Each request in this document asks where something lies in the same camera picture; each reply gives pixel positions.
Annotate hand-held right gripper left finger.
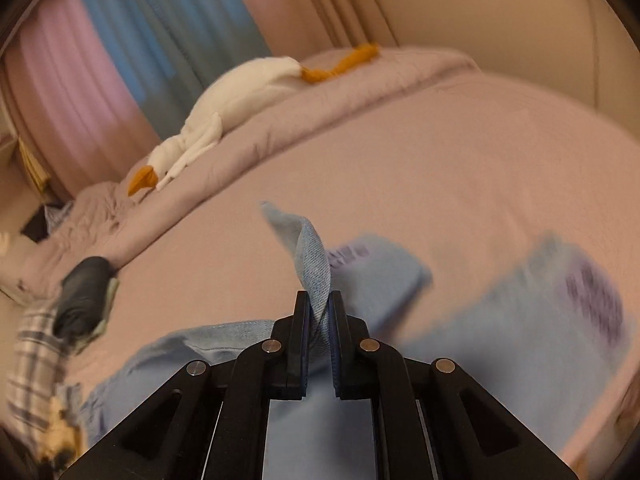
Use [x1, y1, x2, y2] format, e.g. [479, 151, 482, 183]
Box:
[62, 290, 311, 480]

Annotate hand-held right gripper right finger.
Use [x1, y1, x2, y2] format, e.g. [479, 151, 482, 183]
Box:
[327, 290, 577, 480]

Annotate light blue denim pants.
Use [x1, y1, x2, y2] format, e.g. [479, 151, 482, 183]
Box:
[82, 201, 631, 480]

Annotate dark blue folded pants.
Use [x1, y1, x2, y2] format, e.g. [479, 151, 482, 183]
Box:
[52, 256, 118, 341]

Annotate bed with pink sheet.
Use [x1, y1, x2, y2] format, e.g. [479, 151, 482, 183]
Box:
[0, 46, 640, 468]

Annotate purple quilted comforter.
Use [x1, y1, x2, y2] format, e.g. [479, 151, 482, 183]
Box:
[15, 46, 481, 306]

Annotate cream floral cloth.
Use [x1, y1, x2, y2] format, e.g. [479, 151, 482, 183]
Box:
[40, 385, 87, 471]

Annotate white goose plush toy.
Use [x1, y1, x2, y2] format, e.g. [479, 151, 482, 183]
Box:
[127, 42, 381, 197]

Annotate plaid shirt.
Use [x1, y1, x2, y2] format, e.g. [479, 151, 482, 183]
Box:
[7, 300, 71, 441]

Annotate blue checked cloth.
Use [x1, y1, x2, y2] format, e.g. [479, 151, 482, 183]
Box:
[44, 202, 77, 233]

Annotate dark cloth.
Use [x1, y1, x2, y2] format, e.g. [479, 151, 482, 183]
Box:
[21, 207, 56, 241]

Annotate blue curtain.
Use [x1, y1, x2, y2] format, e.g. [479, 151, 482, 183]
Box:
[75, 0, 273, 141]

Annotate pink curtain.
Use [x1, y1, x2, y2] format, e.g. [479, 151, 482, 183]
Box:
[220, 0, 361, 61]
[5, 0, 161, 196]

